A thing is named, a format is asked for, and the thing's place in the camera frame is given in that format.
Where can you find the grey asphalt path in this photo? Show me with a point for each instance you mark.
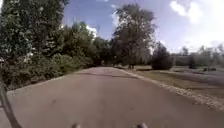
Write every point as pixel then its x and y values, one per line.
pixel 103 96

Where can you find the tall tree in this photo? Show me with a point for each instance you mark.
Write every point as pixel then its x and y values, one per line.
pixel 133 33

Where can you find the dark round bush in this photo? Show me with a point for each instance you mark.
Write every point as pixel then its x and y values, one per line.
pixel 161 59

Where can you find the robot's own part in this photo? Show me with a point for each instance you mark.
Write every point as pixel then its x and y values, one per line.
pixel 142 125
pixel 76 126

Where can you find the wood of trees and bushes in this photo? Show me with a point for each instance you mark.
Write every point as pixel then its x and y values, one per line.
pixel 40 46

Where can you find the grass field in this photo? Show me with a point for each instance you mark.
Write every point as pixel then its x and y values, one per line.
pixel 186 80

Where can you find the gravel strip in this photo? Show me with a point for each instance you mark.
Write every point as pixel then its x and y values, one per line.
pixel 186 93

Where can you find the row of distant trees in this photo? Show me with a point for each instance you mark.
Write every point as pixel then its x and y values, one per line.
pixel 200 58

